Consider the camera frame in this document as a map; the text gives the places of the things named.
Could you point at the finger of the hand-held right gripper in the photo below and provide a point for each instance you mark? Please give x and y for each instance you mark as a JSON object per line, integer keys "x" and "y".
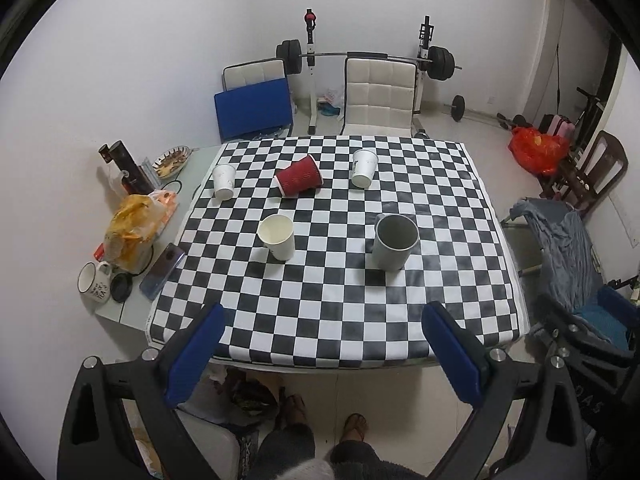
{"x": 575, "y": 331}
{"x": 619, "y": 300}

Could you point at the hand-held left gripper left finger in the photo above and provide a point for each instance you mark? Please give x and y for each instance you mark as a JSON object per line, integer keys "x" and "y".
{"x": 196, "y": 352}

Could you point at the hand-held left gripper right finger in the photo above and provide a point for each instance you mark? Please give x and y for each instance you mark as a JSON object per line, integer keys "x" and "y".
{"x": 450, "y": 357}

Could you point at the red ribbed paper cup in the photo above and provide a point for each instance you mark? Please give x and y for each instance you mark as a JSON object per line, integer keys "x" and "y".
{"x": 300, "y": 176}

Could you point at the grey cup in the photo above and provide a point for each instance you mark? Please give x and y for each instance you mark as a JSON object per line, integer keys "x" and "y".
{"x": 392, "y": 255}

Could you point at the cream paper cup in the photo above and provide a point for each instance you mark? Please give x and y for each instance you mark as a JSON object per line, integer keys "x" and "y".
{"x": 279, "y": 240}

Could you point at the small white paper cup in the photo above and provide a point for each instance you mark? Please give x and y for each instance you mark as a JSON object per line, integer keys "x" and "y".
{"x": 223, "y": 181}

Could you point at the white printed paper cup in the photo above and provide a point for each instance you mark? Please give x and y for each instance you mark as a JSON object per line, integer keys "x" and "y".
{"x": 363, "y": 167}

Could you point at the teal cloth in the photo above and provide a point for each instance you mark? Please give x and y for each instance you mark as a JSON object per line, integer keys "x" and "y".
{"x": 602, "y": 322}

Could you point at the dark bag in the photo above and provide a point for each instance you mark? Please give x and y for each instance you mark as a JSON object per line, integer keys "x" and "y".
{"x": 252, "y": 395}

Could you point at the grey cloth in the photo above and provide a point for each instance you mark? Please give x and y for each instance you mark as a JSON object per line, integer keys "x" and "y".
{"x": 565, "y": 245}

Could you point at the smartphone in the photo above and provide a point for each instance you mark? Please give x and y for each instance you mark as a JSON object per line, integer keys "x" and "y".
{"x": 162, "y": 271}

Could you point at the grey plastic stool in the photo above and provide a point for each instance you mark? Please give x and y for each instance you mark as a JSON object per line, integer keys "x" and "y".
{"x": 215, "y": 445}

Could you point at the black round lid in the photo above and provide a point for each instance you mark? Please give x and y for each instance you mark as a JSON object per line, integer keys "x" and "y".
{"x": 121, "y": 288}

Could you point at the white enamel mug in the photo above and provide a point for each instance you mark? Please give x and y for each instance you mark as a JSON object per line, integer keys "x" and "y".
{"x": 95, "y": 284}

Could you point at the person's left leg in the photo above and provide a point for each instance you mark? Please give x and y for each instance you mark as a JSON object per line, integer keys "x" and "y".
{"x": 287, "y": 447}

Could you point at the person's leg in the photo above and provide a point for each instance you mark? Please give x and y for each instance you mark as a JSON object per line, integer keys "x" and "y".
{"x": 287, "y": 447}
{"x": 357, "y": 452}

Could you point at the person's right leg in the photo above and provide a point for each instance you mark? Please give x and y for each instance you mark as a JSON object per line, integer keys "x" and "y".
{"x": 357, "y": 452}

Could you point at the orange plastic bag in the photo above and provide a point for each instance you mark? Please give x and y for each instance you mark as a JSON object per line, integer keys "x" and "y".
{"x": 132, "y": 230}

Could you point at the black and white checkered tablecloth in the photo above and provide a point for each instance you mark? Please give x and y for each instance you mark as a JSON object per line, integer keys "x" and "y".
{"x": 325, "y": 290}

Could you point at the dark wooden chair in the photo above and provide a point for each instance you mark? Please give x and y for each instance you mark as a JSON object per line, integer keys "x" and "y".
{"x": 607, "y": 155}

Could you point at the orange snack packet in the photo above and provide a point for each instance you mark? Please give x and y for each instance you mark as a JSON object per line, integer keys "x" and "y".
{"x": 167, "y": 202}

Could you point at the red plastic bag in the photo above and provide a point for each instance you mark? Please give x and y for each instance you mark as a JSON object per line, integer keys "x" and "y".
{"x": 537, "y": 152}

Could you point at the pink bag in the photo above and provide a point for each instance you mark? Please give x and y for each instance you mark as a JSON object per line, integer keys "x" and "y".
{"x": 557, "y": 125}

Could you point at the patterned bowl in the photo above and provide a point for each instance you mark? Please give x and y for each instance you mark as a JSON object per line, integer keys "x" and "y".
{"x": 172, "y": 161}

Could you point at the black scooter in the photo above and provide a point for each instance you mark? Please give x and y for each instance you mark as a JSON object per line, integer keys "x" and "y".
{"x": 587, "y": 105}

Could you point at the black cylindrical bottle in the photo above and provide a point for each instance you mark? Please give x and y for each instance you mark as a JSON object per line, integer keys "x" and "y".
{"x": 128, "y": 166}

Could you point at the blue board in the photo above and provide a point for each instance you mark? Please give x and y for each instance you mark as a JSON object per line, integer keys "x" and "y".
{"x": 252, "y": 110}

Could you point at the small barbell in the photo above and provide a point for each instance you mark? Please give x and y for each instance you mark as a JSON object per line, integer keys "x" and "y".
{"x": 457, "y": 107}

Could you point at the white door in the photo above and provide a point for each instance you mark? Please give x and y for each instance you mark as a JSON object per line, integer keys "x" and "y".
{"x": 575, "y": 35}

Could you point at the clear plastic bag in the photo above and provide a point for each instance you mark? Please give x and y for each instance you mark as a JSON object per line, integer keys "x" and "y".
{"x": 331, "y": 102}

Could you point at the white weight bench rack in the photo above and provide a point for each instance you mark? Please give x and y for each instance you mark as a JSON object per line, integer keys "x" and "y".
{"x": 311, "y": 90}

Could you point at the black barbell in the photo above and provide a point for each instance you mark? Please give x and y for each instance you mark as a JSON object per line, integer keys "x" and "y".
{"x": 440, "y": 62}

